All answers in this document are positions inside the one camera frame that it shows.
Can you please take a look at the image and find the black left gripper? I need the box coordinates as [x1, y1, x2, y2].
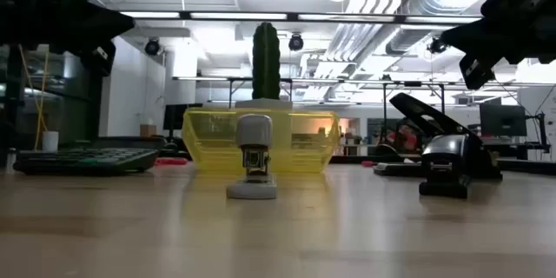
[0, 0, 136, 77]

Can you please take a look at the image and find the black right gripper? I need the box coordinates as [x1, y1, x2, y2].
[440, 0, 556, 91]

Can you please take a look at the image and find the yellow transparent supply box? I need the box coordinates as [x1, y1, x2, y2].
[181, 107, 341, 175]

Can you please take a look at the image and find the black monitor on arm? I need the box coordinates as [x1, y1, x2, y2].
[479, 103, 552, 154]

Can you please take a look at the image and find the black hole punch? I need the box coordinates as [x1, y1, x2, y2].
[373, 91, 504, 182]

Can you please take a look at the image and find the white cup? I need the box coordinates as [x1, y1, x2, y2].
[41, 130, 60, 154]

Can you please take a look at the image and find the person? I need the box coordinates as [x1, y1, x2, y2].
[386, 123, 420, 153]

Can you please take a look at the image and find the black computer monitor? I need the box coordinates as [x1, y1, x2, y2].
[162, 103, 204, 132]

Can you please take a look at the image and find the black desk calculator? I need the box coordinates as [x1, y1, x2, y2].
[12, 146, 161, 177]

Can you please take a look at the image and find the green cactus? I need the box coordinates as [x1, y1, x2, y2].
[251, 21, 282, 101]

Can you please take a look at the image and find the black overhead light bar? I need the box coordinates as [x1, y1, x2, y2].
[116, 10, 483, 26]

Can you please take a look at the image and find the white grey stapler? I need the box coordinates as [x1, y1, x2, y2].
[225, 113, 279, 201]

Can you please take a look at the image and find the black ceiling-mounted camera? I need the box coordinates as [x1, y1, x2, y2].
[143, 37, 162, 57]
[288, 32, 305, 52]
[427, 36, 448, 56]

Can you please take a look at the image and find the yellow power cable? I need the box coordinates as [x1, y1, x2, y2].
[17, 44, 50, 151]

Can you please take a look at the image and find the black workbench frame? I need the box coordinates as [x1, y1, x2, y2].
[227, 76, 447, 145]

